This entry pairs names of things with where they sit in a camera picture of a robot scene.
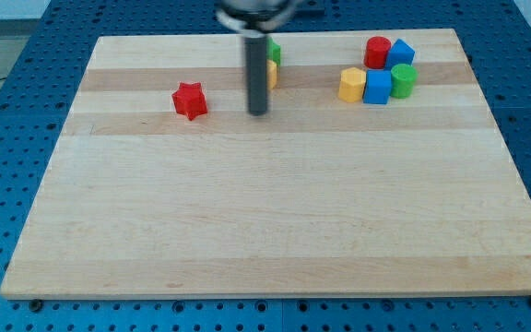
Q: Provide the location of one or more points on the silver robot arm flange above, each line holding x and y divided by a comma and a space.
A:
256, 15

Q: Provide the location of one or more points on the red star block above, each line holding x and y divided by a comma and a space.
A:
189, 100

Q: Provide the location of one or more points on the wooden board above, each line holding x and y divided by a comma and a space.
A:
318, 198

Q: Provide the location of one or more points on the yellow block behind rod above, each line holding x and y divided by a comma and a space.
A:
271, 74

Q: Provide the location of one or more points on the green block behind rod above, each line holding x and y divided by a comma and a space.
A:
273, 51

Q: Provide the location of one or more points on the yellow hexagon block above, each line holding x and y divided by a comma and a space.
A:
352, 84

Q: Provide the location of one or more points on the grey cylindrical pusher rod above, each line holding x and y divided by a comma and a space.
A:
255, 57

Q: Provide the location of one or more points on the blue cube block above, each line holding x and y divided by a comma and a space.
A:
378, 87

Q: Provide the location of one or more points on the red cylinder block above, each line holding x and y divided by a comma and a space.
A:
376, 52

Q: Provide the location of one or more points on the green cylinder block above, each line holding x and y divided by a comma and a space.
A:
404, 78

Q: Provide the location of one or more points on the blue pentagon block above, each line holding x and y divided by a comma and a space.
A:
400, 53

